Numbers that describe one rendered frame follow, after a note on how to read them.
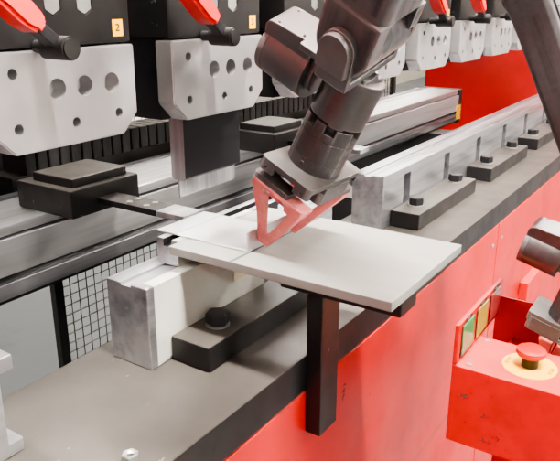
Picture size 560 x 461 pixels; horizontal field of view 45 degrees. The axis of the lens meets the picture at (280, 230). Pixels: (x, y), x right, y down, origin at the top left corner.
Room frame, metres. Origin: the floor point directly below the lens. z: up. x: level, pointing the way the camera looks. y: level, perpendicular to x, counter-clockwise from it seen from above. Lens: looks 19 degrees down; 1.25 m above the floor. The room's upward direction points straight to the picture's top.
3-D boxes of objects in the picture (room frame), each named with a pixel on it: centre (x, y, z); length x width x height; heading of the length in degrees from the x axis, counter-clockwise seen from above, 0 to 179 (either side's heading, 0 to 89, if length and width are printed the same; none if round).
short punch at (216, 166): (0.78, 0.08, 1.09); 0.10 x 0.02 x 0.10; 146
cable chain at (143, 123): (1.17, 0.30, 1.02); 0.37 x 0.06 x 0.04; 146
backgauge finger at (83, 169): (0.87, 0.21, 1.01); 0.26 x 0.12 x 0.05; 56
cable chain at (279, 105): (1.64, -0.01, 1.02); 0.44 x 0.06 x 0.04; 146
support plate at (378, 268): (0.70, -0.04, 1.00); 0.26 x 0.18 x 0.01; 56
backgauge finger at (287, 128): (1.25, -0.04, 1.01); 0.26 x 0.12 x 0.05; 56
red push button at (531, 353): (0.82, -0.34, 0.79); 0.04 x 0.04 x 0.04
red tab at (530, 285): (1.54, -0.62, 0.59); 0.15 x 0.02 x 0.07; 146
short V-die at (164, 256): (0.80, 0.07, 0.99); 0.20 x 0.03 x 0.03; 146
